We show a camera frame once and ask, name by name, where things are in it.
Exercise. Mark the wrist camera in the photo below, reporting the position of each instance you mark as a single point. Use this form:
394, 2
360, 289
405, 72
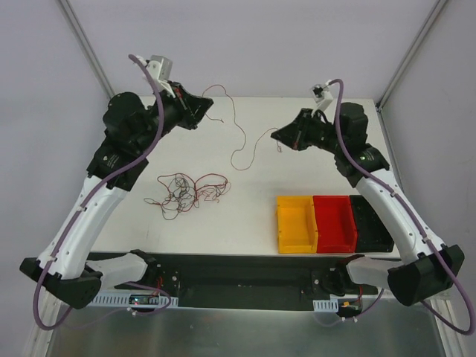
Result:
159, 67
322, 96

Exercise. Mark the yellow plastic bin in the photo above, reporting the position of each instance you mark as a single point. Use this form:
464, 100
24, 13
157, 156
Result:
297, 231

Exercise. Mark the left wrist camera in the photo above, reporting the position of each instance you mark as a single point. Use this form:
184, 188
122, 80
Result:
159, 67

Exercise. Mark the red plastic bin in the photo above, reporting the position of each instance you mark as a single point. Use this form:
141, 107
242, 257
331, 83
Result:
337, 232

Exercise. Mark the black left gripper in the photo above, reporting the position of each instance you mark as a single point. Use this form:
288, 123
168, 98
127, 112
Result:
186, 108

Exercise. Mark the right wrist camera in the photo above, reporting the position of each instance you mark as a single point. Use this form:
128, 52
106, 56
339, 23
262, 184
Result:
322, 96

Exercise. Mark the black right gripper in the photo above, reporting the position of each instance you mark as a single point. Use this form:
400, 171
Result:
302, 130

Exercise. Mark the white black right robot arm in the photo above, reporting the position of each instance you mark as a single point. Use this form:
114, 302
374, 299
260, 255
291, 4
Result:
420, 274

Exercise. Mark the right white cable duct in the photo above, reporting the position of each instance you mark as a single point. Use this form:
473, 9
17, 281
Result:
330, 306

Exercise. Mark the white cable duct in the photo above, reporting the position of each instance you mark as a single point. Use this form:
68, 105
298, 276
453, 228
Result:
330, 306
126, 299

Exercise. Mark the metal front panel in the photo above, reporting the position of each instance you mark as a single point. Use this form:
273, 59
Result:
388, 329

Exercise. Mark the aluminium frame post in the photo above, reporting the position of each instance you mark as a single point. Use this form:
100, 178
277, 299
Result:
79, 33
416, 44

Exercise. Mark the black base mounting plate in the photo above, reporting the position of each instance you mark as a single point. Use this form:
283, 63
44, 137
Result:
276, 283

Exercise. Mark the right aluminium frame post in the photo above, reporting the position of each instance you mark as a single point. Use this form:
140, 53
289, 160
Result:
416, 44

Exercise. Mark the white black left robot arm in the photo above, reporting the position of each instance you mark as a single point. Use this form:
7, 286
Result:
63, 268

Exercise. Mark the black plastic bin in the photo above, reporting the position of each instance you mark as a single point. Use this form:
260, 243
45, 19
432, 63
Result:
373, 236

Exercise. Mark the left aluminium frame post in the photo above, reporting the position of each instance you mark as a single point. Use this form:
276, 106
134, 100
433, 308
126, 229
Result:
79, 33

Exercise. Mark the left white cable duct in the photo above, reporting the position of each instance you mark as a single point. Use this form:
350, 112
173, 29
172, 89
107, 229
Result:
126, 299

